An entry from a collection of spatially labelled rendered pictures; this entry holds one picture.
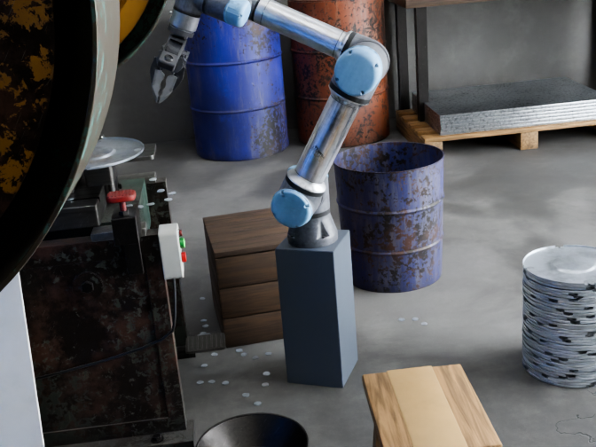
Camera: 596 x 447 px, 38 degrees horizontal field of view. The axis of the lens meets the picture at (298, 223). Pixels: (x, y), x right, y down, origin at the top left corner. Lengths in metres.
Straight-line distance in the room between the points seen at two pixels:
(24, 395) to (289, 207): 0.85
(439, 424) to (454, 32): 4.32
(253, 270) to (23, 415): 0.90
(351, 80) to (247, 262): 0.89
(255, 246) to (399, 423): 1.12
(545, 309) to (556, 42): 3.79
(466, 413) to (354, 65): 0.89
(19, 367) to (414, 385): 1.02
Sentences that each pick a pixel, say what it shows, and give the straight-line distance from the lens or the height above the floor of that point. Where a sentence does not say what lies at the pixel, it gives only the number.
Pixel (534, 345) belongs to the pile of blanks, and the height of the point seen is 0.11.
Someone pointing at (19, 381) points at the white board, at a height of 0.29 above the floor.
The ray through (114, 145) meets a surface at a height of 0.79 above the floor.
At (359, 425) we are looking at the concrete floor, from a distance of 2.52.
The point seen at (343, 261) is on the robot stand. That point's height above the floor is 0.38.
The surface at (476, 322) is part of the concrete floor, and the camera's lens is 3.06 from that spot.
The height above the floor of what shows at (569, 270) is 0.34.
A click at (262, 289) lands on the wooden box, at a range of 2.92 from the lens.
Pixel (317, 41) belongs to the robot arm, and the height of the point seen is 1.04.
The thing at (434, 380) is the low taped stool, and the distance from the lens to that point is 2.07.
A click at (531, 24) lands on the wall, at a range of 6.13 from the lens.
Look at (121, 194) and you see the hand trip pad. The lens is 2.17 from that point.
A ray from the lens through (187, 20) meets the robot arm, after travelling 2.37.
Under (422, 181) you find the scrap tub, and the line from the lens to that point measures 3.16.
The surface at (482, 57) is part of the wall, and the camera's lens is 6.06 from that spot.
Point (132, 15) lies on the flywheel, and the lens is 2.75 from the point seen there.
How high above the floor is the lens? 1.38
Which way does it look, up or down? 20 degrees down
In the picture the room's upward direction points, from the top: 5 degrees counter-clockwise
